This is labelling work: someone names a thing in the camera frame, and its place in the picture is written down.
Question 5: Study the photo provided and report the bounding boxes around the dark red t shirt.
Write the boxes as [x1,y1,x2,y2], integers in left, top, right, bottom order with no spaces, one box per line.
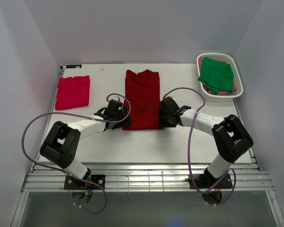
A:
[123,70,161,131]

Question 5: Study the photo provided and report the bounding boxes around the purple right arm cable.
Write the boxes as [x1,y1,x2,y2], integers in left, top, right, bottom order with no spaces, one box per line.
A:
[163,87,236,206]

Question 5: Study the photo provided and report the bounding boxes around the folded pink t shirt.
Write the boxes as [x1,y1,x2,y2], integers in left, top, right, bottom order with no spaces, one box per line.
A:
[55,75,90,111]

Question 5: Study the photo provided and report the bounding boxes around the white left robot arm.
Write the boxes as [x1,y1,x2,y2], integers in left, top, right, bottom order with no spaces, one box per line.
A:
[40,97,131,189]

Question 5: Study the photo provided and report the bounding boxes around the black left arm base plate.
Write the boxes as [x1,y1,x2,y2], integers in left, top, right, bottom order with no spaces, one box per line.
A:
[63,175,106,190]

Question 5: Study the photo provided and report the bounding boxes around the green t shirt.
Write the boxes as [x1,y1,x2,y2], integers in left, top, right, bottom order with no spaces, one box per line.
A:
[197,57,234,94]

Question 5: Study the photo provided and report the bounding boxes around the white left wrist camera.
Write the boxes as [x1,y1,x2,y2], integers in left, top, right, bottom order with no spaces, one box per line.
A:
[112,96,121,103]

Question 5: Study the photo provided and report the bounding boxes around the aluminium frame rails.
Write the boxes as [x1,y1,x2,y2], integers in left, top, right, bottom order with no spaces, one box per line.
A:
[22,163,275,192]

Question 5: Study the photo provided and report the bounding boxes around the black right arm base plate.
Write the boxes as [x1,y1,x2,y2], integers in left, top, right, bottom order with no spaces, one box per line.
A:
[192,169,233,189]

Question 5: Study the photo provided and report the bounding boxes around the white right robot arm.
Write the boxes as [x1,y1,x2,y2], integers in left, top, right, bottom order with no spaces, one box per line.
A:
[159,96,254,188]

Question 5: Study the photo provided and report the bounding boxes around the white plastic laundry basket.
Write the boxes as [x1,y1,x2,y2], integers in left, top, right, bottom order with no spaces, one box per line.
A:
[196,53,243,102]

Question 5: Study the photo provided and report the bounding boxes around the blue white label sticker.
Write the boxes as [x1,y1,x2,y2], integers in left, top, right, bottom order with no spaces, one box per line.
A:
[65,64,82,69]

